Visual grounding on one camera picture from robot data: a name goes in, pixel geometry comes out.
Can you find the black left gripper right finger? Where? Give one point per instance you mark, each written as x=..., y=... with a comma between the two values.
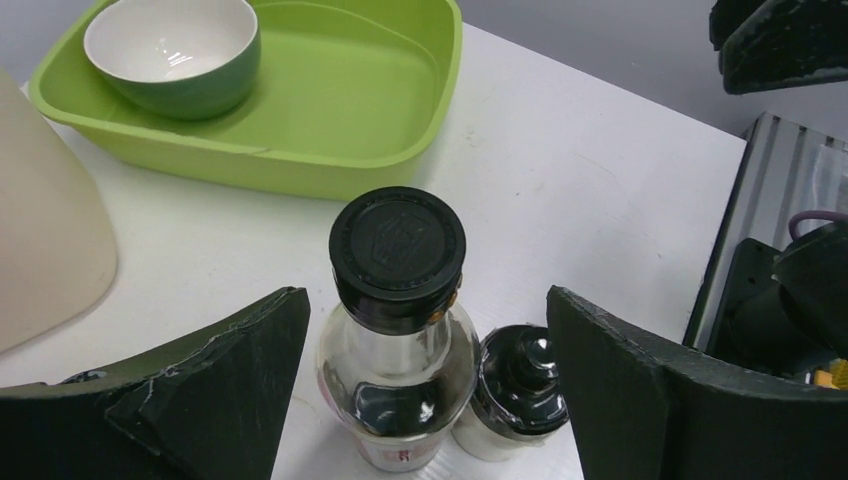
x=645, y=407

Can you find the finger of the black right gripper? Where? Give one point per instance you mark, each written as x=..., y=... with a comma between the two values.
x=778, y=44

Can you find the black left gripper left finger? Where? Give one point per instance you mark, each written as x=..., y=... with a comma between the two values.
x=209, y=405

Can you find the glossy lid spice jar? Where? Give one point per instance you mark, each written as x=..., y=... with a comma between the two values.
x=517, y=402

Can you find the red label sauce bottle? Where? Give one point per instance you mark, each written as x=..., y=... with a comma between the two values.
x=398, y=358

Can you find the white bowl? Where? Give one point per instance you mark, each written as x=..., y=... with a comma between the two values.
x=184, y=60

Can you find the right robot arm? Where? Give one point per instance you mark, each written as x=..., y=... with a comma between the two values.
x=779, y=293

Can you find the cream plastic bin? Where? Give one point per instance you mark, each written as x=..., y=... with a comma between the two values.
x=58, y=249

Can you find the green plastic tub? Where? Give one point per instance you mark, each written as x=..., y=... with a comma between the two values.
x=349, y=96

